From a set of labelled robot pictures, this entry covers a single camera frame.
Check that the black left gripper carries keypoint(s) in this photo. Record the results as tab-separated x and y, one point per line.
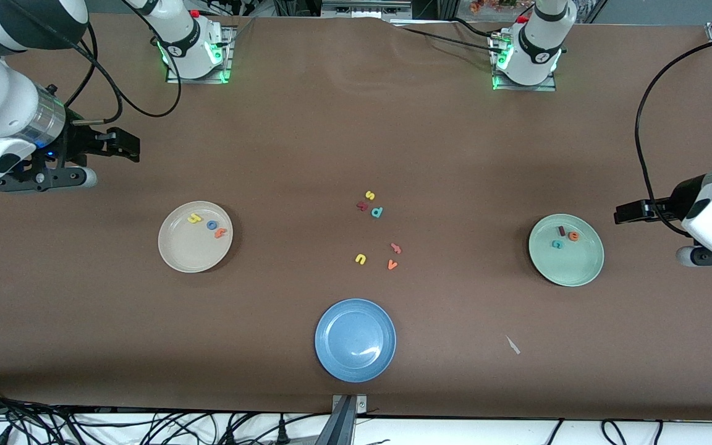
682	194

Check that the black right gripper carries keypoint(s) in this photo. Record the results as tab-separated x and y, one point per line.
80	139

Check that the light green plate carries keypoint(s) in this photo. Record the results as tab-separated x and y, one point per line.
572	266

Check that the beige brown plate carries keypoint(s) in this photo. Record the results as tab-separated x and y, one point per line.
189	250

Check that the small grey paper scrap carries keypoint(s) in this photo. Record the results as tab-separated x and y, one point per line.
512	345

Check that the brown table cover sheet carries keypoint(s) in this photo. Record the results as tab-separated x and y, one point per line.
84	340

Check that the teal foam letter d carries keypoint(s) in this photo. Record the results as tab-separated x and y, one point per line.
377	212

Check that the blue plate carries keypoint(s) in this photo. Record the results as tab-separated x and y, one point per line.
355	340

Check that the black power plug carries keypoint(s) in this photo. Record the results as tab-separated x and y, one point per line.
282	434
230	436

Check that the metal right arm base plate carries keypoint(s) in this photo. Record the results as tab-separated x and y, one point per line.
226	62

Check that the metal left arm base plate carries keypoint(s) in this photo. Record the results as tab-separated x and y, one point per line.
523	88

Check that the grey metal frame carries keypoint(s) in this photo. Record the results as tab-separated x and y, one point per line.
365	7

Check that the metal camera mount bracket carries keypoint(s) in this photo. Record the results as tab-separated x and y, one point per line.
345	420

